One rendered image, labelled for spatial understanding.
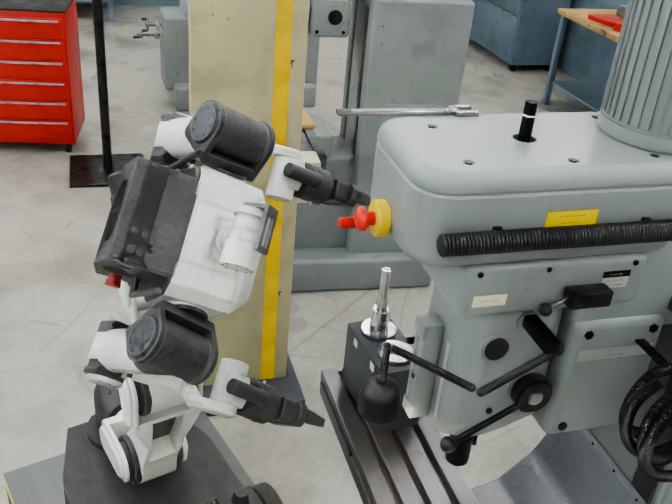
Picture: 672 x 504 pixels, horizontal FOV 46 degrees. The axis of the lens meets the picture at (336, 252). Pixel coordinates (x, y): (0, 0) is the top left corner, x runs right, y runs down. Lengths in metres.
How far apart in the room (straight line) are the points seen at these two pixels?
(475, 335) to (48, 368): 2.76
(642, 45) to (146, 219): 0.88
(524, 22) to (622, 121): 7.33
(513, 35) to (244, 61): 6.00
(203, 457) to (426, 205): 1.54
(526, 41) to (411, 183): 7.61
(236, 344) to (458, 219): 2.43
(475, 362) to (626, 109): 0.48
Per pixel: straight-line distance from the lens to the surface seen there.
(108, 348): 1.65
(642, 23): 1.34
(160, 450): 2.28
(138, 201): 1.48
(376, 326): 1.99
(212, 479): 2.46
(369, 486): 1.89
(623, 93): 1.37
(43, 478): 2.77
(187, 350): 1.48
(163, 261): 1.48
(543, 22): 8.78
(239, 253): 1.41
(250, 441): 3.40
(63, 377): 3.79
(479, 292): 1.26
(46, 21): 5.68
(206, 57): 2.92
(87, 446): 2.60
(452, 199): 1.15
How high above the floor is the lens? 2.33
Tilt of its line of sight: 29 degrees down
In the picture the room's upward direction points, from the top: 5 degrees clockwise
